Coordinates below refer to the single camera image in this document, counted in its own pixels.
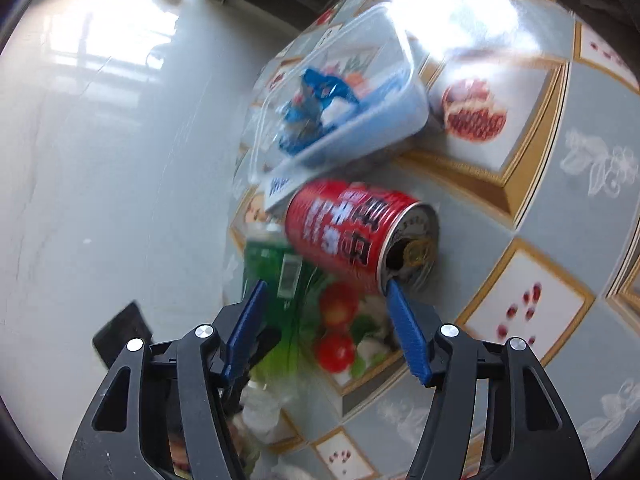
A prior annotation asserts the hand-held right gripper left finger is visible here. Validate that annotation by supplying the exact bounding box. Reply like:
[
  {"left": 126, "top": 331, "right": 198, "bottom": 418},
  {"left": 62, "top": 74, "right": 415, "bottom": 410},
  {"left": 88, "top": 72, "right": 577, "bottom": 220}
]
[{"left": 62, "top": 280, "right": 281, "bottom": 480}]

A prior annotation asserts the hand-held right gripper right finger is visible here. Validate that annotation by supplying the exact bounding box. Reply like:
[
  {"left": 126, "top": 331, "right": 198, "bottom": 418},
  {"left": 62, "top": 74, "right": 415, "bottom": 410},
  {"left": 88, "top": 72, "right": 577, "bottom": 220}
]
[{"left": 387, "top": 280, "right": 593, "bottom": 480}]

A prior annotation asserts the red green printed food packet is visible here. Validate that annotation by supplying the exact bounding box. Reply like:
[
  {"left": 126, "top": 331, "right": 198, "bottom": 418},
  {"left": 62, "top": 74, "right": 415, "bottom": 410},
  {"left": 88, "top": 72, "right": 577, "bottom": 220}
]
[{"left": 240, "top": 230, "right": 406, "bottom": 391}]

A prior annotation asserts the red drink can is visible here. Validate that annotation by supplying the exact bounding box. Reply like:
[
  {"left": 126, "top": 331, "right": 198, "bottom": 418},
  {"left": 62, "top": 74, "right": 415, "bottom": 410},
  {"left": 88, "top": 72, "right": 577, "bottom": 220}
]
[{"left": 284, "top": 178, "right": 441, "bottom": 301}]

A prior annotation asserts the clear plastic food container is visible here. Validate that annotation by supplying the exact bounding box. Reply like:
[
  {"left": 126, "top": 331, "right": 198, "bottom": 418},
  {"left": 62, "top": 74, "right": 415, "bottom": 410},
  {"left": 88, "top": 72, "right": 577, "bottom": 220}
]
[{"left": 247, "top": 2, "right": 431, "bottom": 186}]

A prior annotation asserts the black flat object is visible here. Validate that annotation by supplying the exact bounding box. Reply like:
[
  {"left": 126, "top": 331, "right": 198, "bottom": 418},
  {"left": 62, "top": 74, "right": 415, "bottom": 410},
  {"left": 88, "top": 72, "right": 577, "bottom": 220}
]
[{"left": 92, "top": 301, "right": 153, "bottom": 368}]

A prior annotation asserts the white blue printed wrapper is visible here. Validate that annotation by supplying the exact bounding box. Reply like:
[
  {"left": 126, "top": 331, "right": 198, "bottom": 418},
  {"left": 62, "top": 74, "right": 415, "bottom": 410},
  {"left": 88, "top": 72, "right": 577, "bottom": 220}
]
[{"left": 262, "top": 170, "right": 306, "bottom": 211}]

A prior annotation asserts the pomegranate printed tablecloth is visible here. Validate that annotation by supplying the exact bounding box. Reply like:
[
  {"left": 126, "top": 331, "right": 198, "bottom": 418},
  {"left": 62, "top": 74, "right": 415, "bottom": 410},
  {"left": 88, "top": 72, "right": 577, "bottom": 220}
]
[{"left": 225, "top": 0, "right": 640, "bottom": 480}]

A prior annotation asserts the blue crumpled wrapper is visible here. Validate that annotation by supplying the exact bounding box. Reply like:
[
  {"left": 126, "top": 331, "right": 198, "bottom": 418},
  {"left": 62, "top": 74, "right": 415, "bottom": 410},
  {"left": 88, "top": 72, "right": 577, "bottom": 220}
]
[{"left": 277, "top": 67, "right": 363, "bottom": 153}]

